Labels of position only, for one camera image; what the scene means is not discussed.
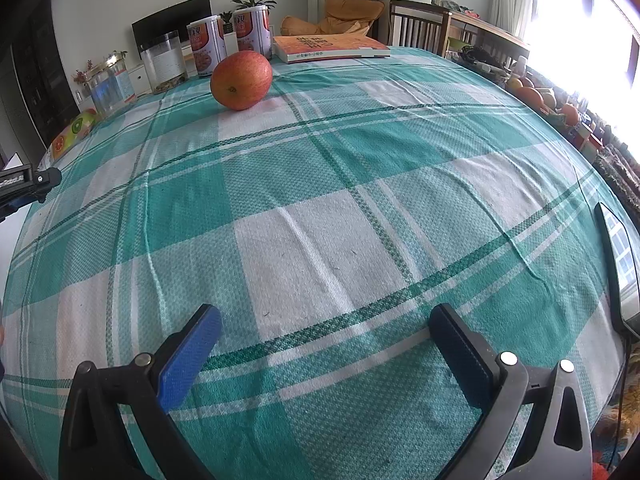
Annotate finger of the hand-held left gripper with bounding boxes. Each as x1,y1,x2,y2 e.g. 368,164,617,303
0,167,63,221

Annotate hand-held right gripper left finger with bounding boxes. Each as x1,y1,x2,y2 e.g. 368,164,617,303
59,304,222,480

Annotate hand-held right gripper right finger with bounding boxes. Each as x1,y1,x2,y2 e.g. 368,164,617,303
429,303,593,480

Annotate red apple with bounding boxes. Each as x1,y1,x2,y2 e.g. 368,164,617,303
210,50,274,111

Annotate fruit print box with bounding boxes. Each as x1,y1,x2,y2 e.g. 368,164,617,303
47,108,98,156

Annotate clear plastic jar gold lid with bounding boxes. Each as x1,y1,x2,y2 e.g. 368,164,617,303
84,57,137,118

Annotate red flower sprig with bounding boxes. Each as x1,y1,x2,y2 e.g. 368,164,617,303
72,60,96,86

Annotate green checked tablecloth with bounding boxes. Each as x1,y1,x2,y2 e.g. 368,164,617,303
0,45,631,480

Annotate glass vase white label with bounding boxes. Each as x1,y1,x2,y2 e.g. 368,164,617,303
139,31,189,95

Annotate black tablet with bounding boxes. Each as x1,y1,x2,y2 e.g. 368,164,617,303
595,202,640,333

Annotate black monitor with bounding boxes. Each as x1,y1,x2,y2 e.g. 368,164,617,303
131,0,212,56

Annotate orange label tin can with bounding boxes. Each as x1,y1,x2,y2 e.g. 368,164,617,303
233,5,273,60
187,15,228,78

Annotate pile of oranges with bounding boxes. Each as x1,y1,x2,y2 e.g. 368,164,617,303
505,75,583,126

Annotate wooden side table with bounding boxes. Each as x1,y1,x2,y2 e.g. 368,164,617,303
447,10,531,68

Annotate orange book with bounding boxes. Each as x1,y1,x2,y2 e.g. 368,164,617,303
272,35,391,64

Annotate wooden chair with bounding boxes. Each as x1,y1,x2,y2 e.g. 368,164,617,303
389,0,451,56

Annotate orange cushion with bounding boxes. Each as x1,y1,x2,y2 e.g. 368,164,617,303
280,0,386,37

